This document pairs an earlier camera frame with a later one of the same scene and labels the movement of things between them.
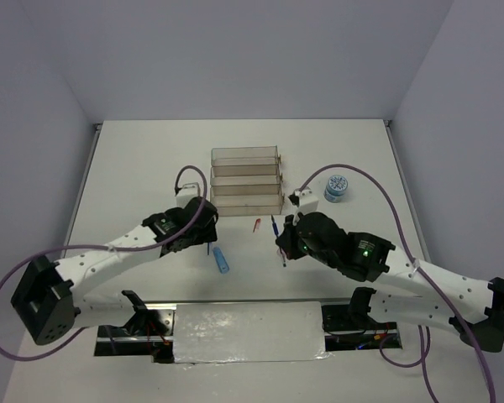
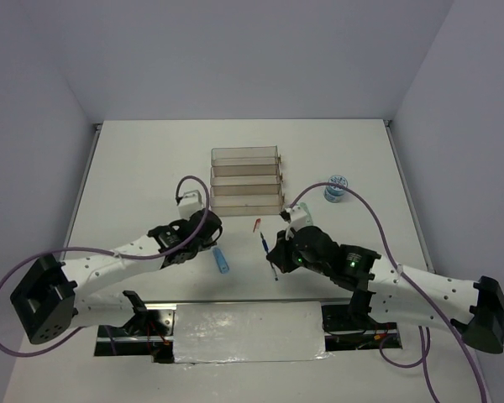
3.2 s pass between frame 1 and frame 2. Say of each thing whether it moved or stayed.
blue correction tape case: stayed
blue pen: moved
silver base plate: stayed
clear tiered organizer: stayed
